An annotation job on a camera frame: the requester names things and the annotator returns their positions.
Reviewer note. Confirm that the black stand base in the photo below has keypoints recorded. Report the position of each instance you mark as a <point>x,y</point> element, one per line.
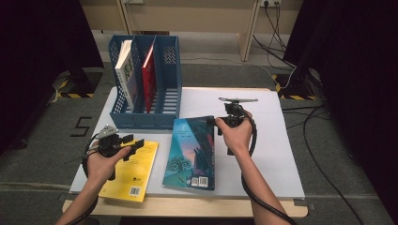
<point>297,84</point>
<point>81,82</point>

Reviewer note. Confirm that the white table cover sheet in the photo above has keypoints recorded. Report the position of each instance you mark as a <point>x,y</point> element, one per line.
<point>266,156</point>

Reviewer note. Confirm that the white book with green print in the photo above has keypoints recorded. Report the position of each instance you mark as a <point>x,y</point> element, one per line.
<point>125,75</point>

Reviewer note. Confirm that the light wooden table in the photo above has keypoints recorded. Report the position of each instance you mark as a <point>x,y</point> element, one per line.
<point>219,207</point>

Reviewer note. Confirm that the grey table bracket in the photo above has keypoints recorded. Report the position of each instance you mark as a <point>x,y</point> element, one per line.
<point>67,197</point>
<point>305,204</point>

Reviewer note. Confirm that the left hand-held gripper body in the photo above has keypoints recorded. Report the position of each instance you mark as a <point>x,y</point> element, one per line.
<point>109,145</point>

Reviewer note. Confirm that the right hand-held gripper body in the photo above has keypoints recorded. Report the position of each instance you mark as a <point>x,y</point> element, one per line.
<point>234,114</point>

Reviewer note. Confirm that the red illustrated book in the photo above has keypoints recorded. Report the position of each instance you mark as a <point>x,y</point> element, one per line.
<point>149,81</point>

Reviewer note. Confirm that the white wall socket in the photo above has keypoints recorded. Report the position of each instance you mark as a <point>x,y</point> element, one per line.
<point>270,2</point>
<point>134,1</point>

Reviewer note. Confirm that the person's right hand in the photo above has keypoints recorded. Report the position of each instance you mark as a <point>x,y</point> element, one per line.
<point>237,139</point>

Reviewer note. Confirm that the yellow book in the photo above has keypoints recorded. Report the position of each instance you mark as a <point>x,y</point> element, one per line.
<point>137,175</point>

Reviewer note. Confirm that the person's left hand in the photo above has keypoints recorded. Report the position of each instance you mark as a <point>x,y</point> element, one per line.
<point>101,168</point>

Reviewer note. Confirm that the blue plastic file rack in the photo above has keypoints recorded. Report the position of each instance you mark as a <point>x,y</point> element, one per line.
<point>147,123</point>

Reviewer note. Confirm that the black curtain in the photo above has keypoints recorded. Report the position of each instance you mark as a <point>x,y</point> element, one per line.
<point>31,62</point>
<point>359,62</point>

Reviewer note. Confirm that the teal illustrated book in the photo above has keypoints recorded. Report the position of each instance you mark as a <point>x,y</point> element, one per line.
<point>191,156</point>

